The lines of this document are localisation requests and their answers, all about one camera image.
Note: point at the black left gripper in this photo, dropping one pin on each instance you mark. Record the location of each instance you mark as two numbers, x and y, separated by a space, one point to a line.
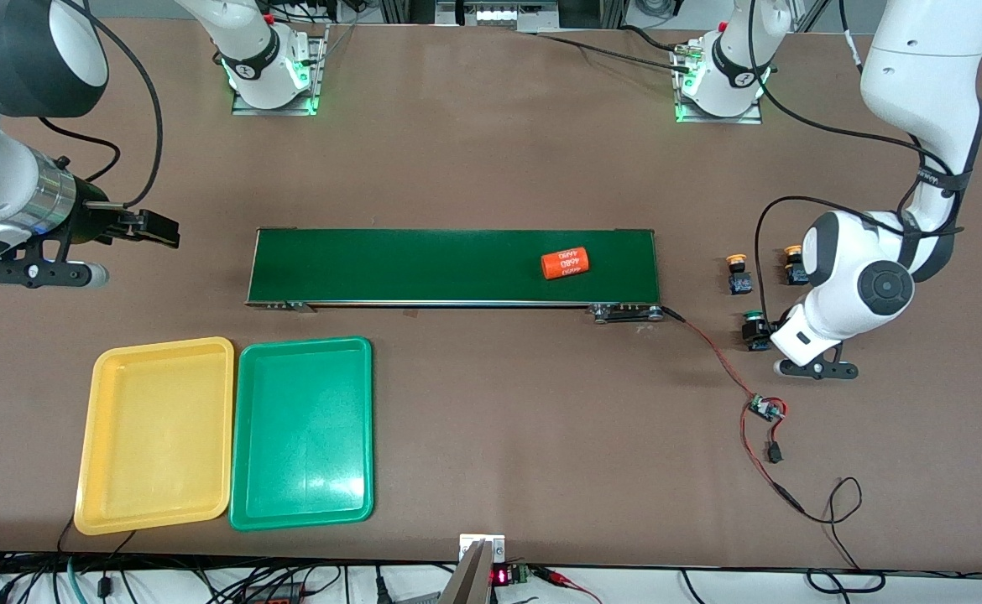
748 330

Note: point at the yellow plastic tray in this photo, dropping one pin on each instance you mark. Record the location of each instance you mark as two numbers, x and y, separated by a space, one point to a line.
155 436

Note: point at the aluminium frame structure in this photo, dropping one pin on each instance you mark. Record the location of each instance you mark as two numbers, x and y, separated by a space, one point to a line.
449 10

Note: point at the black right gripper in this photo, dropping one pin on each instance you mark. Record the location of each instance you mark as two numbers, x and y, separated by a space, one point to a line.
93 220

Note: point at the small black connector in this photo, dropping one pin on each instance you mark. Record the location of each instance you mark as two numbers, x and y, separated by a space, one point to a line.
775 454

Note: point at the green conveyor belt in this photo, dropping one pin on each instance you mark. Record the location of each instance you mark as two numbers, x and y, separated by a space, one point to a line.
415 264

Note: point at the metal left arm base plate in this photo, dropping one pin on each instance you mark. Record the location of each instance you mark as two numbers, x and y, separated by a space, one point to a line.
722 120

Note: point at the red power strip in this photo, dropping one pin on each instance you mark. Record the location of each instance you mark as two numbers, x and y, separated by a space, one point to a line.
273 599

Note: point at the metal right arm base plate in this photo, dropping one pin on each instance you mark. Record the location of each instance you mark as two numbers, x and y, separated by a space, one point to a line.
321 67

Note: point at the green plastic tray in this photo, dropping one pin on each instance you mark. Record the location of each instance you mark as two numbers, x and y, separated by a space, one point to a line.
302 432

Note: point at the small green circuit board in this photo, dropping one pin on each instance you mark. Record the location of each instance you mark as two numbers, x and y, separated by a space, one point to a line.
766 408

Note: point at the orange cylinder with white print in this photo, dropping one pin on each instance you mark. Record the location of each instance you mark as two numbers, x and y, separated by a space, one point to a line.
564 264

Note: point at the yellow push button switch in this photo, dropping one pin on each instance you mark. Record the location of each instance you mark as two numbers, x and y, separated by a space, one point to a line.
739 281
793 273

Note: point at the red clip lead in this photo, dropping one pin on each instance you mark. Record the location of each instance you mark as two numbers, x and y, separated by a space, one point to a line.
566 580

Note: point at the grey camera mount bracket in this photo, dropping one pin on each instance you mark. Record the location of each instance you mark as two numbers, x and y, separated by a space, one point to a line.
467 579

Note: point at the green push button switch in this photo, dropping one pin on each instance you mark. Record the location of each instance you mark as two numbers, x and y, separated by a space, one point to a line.
755 335

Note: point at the red digit display module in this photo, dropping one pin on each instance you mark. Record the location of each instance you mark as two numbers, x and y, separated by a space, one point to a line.
504 576

